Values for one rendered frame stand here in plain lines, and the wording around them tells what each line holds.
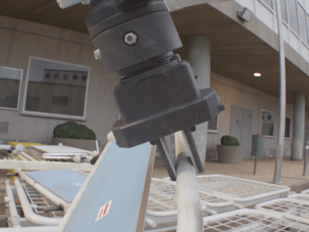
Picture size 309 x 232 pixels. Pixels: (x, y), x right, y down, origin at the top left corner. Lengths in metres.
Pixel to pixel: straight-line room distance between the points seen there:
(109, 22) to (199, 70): 6.27
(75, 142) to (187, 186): 5.19
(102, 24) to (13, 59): 6.27
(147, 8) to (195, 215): 0.19
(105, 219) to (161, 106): 0.16
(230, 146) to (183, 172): 9.04
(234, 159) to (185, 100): 9.19
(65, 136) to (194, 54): 3.51
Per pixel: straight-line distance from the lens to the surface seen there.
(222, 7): 5.55
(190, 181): 0.27
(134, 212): 0.29
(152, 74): 0.27
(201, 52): 6.64
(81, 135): 5.71
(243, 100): 12.19
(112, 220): 0.33
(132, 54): 0.25
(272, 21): 8.75
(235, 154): 9.42
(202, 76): 6.50
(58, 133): 5.59
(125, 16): 0.26
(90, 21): 0.28
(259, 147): 6.99
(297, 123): 13.25
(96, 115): 7.13
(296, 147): 13.21
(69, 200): 1.20
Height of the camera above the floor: 0.87
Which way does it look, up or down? 2 degrees up
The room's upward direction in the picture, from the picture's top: 4 degrees clockwise
